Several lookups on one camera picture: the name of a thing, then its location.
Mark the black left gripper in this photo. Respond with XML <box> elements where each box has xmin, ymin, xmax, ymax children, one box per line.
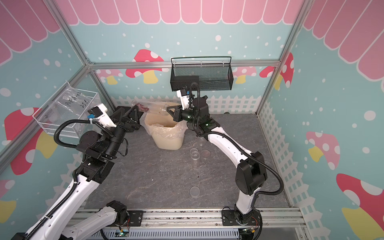
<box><xmin>105</xmin><ymin>105</ymin><xmax>141</xmax><ymax>159</ymax></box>

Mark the clear tea jar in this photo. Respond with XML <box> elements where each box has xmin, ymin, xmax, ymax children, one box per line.
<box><xmin>132</xmin><ymin>100</ymin><xmax>170</xmax><ymax>116</ymax></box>
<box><xmin>190</xmin><ymin>148</ymin><xmax>201</xmax><ymax>168</ymax></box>

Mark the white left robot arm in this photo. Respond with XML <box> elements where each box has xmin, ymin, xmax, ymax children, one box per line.
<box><xmin>13</xmin><ymin>104</ymin><xmax>143</xmax><ymax>240</ymax></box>

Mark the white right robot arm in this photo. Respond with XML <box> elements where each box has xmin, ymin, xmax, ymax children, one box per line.
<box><xmin>167</xmin><ymin>97</ymin><xmax>268</xmax><ymax>225</ymax></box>

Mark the clear plastic bin liner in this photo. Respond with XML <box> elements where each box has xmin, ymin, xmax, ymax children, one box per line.
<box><xmin>141</xmin><ymin>102</ymin><xmax>187</xmax><ymax>140</ymax></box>

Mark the cream plastic trash bin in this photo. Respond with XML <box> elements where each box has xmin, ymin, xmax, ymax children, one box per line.
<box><xmin>144</xmin><ymin>102</ymin><xmax>188</xmax><ymax>150</ymax></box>

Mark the black box in basket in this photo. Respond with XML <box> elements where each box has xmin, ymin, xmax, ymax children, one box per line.
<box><xmin>170</xmin><ymin>76</ymin><xmax>199</xmax><ymax>92</ymax></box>

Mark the clear plastic bag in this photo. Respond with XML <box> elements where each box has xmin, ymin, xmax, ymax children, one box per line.
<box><xmin>44</xmin><ymin>84</ymin><xmax>102</xmax><ymax>133</ymax></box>

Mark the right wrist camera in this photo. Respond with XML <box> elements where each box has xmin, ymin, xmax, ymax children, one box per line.
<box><xmin>177</xmin><ymin>88</ymin><xmax>193</xmax><ymax>110</ymax></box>

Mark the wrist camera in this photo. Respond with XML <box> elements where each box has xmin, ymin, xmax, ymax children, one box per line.
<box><xmin>177</xmin><ymin>88</ymin><xmax>193</xmax><ymax>110</ymax></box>
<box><xmin>88</xmin><ymin>104</ymin><xmax>117</xmax><ymax>128</ymax></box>

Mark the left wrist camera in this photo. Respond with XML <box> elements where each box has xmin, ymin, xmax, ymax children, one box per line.
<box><xmin>88</xmin><ymin>104</ymin><xmax>117</xmax><ymax>128</ymax></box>

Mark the black wire mesh basket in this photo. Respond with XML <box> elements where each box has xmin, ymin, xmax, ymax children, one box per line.
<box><xmin>171</xmin><ymin>56</ymin><xmax>234</xmax><ymax>91</ymax></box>

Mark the white wire wall basket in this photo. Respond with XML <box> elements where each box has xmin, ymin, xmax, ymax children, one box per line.
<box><xmin>32</xmin><ymin>81</ymin><xmax>102</xmax><ymax>139</ymax></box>

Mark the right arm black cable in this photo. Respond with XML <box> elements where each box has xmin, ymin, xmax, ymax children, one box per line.
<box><xmin>188</xmin><ymin>81</ymin><xmax>285</xmax><ymax>196</ymax></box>

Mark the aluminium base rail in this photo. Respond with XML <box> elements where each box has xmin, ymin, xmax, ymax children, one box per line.
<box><xmin>56</xmin><ymin>207</ymin><xmax>310</xmax><ymax>240</ymax></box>

